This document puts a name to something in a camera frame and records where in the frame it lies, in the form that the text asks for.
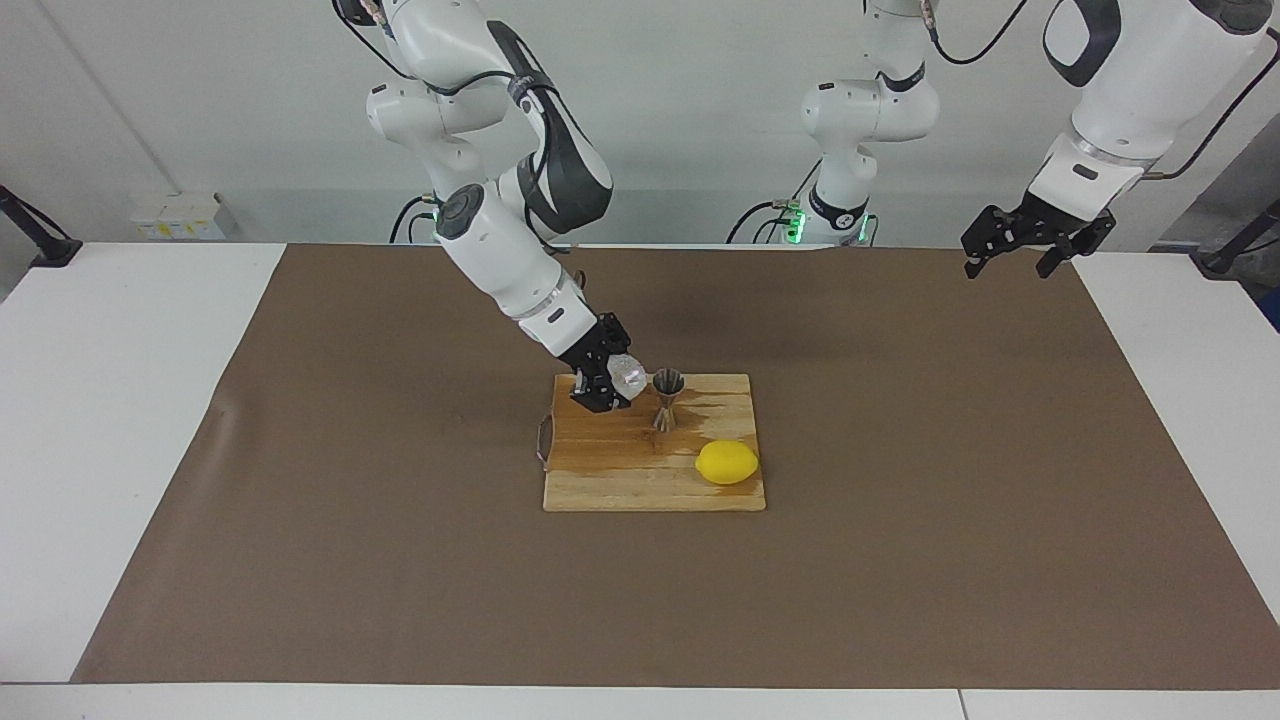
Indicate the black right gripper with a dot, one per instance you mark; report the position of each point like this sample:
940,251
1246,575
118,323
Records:
588,355

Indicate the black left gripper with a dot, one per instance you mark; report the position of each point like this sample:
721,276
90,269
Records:
1050,225

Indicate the steel double jigger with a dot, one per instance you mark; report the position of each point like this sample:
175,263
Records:
668,395

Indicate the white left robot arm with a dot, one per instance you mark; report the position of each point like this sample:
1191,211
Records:
1130,90

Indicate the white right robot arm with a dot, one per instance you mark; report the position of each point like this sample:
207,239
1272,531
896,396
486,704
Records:
500,250

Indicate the yellow lemon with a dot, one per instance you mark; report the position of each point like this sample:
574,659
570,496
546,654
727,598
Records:
727,463

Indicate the blue object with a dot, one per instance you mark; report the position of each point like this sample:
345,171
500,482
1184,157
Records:
1272,310

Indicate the brown table mat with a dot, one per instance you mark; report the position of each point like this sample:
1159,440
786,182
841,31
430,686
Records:
400,600

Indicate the white power strip box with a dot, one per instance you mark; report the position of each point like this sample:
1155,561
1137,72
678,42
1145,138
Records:
175,218

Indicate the black clamp post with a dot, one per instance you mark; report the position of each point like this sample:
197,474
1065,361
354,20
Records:
1240,240
35,235

